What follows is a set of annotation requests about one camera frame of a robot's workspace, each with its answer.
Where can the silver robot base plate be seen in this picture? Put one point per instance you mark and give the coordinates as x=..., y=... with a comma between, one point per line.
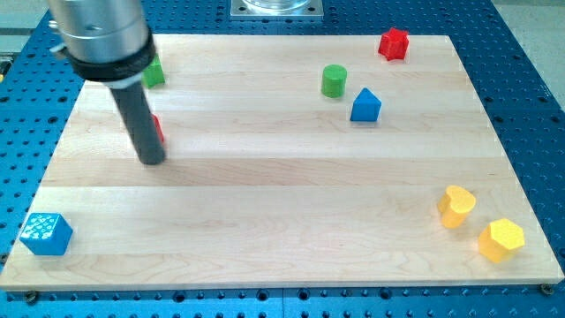
x=276, y=9

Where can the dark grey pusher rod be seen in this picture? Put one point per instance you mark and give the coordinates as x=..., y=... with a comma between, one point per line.
x=139, y=123

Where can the green block behind arm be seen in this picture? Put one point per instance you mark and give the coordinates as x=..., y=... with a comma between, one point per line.
x=153, y=74

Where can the blue cube block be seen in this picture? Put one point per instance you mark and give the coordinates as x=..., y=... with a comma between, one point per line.
x=46, y=234

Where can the red cylinder block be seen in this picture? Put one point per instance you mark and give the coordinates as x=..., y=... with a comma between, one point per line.
x=158, y=128

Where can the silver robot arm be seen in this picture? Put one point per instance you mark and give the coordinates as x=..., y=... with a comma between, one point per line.
x=110, y=42

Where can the red star block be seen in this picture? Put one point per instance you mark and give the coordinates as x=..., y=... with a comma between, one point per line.
x=394, y=44

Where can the yellow hexagon block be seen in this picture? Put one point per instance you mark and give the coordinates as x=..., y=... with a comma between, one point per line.
x=501, y=240

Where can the wooden board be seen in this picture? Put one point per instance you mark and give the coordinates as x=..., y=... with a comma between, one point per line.
x=267, y=182

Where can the yellow heart block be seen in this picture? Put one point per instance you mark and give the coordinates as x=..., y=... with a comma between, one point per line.
x=455, y=205

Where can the green cylinder block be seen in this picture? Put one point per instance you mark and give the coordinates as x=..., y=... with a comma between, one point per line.
x=333, y=80

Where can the blue triangle block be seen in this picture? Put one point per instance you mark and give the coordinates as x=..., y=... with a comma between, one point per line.
x=366, y=107

